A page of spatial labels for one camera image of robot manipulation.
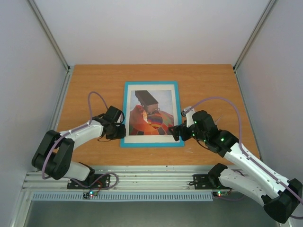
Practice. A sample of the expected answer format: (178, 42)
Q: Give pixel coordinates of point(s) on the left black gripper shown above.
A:
(122, 135)

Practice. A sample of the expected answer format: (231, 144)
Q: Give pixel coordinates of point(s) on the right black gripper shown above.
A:
(178, 132)

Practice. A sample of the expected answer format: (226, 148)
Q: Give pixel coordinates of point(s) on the turquoise picture frame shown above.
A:
(151, 141)

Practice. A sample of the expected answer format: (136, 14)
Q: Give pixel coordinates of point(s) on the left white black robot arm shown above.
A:
(54, 153)

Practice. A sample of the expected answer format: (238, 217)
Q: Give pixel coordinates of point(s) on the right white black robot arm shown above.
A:
(278, 195)

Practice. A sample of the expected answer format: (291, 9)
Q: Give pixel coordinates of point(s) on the left circuit board with LEDs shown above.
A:
(89, 195)

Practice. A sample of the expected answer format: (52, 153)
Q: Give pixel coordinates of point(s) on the circuit board with leds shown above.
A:
(89, 195)
(221, 193)

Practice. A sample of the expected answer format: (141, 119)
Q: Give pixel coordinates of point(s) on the right circuit board with LEDs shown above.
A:
(221, 193)

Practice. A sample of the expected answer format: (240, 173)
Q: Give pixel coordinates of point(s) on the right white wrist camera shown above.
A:
(188, 113)

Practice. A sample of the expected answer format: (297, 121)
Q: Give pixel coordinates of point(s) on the balloon photo in frame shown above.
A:
(151, 113)

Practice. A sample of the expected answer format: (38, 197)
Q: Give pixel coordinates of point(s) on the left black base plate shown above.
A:
(104, 180)

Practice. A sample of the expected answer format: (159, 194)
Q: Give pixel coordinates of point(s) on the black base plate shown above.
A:
(104, 180)
(204, 182)

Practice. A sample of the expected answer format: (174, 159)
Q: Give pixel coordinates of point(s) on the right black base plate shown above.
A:
(204, 182)

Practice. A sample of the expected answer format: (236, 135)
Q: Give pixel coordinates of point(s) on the grey slotted cable duct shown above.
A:
(124, 196)

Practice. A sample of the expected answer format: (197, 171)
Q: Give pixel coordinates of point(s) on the left aluminium corner post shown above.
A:
(40, 18)

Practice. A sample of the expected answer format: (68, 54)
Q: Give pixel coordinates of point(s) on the aluminium corner post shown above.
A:
(40, 18)
(255, 32)

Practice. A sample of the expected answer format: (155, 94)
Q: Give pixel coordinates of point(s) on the right aluminium corner post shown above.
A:
(255, 32)

